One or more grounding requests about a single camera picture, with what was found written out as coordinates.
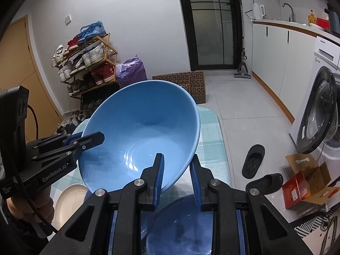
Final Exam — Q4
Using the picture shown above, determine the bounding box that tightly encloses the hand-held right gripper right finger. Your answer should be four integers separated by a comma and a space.
189, 154, 309, 255

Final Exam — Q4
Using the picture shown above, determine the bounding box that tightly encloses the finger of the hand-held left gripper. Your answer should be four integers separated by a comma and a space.
30, 131, 106, 164
25, 133, 84, 152

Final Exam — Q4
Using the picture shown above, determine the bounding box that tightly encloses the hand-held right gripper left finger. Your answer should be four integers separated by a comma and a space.
40, 153, 165, 255

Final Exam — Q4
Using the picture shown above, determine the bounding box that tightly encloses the blue bowl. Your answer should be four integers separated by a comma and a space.
112, 193, 243, 255
78, 80, 201, 194

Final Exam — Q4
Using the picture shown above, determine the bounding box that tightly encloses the beige ridged plate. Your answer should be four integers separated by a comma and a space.
57, 183, 89, 229

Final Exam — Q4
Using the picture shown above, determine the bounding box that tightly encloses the person's left hand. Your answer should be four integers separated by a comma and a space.
6, 184, 55, 225

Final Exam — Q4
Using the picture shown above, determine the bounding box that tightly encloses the pile of scattered shoes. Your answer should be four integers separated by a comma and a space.
56, 109, 89, 136

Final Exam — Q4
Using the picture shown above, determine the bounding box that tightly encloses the teal checked tablecloth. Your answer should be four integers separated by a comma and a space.
49, 106, 232, 245

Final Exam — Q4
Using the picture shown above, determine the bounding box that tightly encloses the wooden door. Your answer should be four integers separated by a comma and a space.
0, 14, 63, 117

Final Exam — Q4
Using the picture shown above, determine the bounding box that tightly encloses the black slipper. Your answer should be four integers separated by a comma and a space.
246, 173, 285, 196
242, 144, 265, 180

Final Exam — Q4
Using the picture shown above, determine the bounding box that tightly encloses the purple plastic bag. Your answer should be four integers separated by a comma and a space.
115, 55, 148, 88

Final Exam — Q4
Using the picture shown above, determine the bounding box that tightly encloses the wooden shoe rack with shoes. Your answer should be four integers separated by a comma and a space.
50, 21, 120, 112

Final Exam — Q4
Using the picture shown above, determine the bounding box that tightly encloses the red carton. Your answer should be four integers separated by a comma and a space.
282, 171, 311, 210

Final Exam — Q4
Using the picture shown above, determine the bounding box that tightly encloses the cardboard box with flaps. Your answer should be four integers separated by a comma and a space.
285, 153, 340, 205

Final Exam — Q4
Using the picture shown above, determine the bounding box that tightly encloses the black and white rug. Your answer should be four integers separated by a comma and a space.
293, 207, 340, 239

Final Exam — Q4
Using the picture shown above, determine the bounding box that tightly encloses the upright vacuum cleaner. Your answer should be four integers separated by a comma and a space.
234, 0, 252, 79

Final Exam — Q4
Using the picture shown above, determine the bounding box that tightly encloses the white kitchen cabinet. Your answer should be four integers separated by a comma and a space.
251, 18, 340, 112

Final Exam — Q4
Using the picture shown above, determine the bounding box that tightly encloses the black-framed glass door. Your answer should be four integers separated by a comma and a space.
175, 0, 243, 71

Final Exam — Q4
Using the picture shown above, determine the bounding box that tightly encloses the white washing machine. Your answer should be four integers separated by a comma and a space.
289, 36, 340, 169

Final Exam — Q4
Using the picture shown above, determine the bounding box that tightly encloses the white electric kettle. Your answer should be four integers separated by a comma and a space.
251, 3, 266, 20

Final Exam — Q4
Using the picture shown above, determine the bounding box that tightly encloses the metal faucet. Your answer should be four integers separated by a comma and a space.
282, 3, 295, 23

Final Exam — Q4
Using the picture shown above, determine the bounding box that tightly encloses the red box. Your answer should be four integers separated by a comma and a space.
316, 17, 331, 30

